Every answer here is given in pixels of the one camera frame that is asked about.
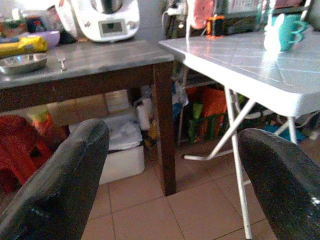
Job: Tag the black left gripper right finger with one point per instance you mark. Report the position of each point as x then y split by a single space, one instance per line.
287 190

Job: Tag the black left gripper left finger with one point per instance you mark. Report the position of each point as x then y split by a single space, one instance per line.
62 190

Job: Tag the red plastic stool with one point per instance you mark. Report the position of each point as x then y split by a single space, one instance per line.
17 150

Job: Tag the white plastic bin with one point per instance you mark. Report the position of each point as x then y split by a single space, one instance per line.
122 162

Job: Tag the brown cardboard box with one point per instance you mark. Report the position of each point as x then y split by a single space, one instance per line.
82 107

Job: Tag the orange and green bag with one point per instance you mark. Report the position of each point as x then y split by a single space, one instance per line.
212 107

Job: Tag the white plastic bottle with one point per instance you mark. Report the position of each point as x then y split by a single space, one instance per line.
145 115

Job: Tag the grey top wooden table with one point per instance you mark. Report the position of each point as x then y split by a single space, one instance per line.
165 130

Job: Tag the white folding table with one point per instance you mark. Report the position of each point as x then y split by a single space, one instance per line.
250 75

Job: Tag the silver metal fork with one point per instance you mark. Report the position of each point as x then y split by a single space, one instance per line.
62 63

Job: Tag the round stainless steel plate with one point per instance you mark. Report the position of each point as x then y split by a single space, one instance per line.
22 63

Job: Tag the yellow kitchen wipes pack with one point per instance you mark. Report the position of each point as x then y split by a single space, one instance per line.
22 46

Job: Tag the purple plastic bowl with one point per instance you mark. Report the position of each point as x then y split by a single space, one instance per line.
51 37

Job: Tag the white rabbit figurine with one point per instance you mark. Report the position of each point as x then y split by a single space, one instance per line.
272 37

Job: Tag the teal ceramic mug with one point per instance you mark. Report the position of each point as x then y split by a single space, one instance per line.
290 32

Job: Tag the white kitchen food processor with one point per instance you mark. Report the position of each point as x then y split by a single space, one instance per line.
110 22

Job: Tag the white power adapter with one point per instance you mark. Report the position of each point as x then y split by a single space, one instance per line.
175 11

